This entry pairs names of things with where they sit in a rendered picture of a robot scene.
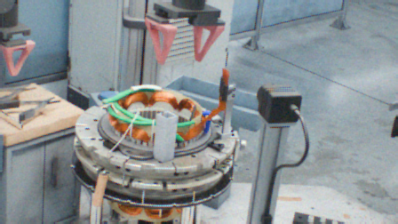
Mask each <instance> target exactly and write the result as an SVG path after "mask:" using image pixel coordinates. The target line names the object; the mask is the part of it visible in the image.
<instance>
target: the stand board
mask: <svg viewBox="0 0 398 224"><path fill-rule="evenodd" d="M33 87H36V89H34V90H30V91H24V92H22V93H21V100H20V101H26V100H46V99H50V98H51V97H56V98H55V99H52V101H53V100H60V102H58V103H52V104H50V105H46V107H47V115H43V114H41V113H39V112H38V111H37V112H36V113H35V116H33V117H30V118H29V119H26V120H25V121H22V122H21V123H22V124H23V130H20V129H18V128H17V127H15V126H14V125H12V124H9V123H8V122H7V121H5V120H3V119H2V118H1V117H0V133H2V134H3V135H4V145H5V146H6V147H7V146H11V145H13V144H17V143H20V142H23V141H26V140H32V139H34V138H38V137H40V136H42V135H46V134H48V133H52V132H57V131H59V130H62V129H67V128H68V127H73V126H75V125H76V121H77V119H78V118H79V116H80V115H81V114H82V113H84V112H85V111H83V110H82V109H80V108H79V107H76V106H75V105H73V104H71V103H69V102H68V101H66V100H64V99H62V98H60V97H58V96H57V95H54V94H53V93H52V92H49V91H47V90H45V89H43V87H41V86H38V85H37V84H31V85H30V86H28V87H26V88H33ZM6 94H8V95H10V94H12V92H0V98H1V97H3V96H5V95H6ZM35 107H36V105H24V106H20V107H19V108H13V109H4V110H2V111H3V112H5V113H6V114H8V115H10V116H11V117H13V118H15V119H17V120H18V121H19V114H20V113H23V112H24V111H27V110H28V109H31V108H35Z"/></svg>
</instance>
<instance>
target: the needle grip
mask: <svg viewBox="0 0 398 224"><path fill-rule="evenodd" d="M101 174H102V173H100V174H99V177H98V180H97V186H96V188H95V194H94V197H93V199H92V205H94V206H101V203H102V200H103V195H104V192H105V186H106V184H107V175H106V174H105V176H102V175H101Z"/></svg>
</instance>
